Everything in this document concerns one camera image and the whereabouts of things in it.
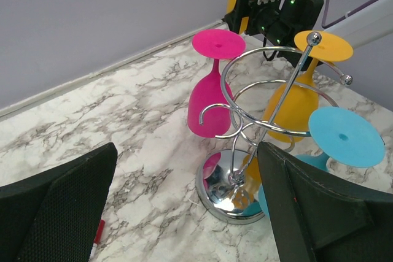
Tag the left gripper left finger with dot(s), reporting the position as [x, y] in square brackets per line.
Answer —
[54, 215]

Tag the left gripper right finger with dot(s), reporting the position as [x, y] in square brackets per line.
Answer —
[317, 216]

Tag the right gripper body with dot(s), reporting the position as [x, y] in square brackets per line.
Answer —
[269, 23]

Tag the yellow wine glass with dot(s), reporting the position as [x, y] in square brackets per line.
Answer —
[301, 102]
[240, 16]

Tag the blue wine glass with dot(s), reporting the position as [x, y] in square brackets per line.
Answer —
[345, 137]

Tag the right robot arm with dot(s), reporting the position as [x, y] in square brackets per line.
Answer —
[302, 15]

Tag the pink wine glass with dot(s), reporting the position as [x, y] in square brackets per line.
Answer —
[217, 44]

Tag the chrome wine glass rack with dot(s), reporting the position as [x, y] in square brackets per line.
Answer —
[223, 182]

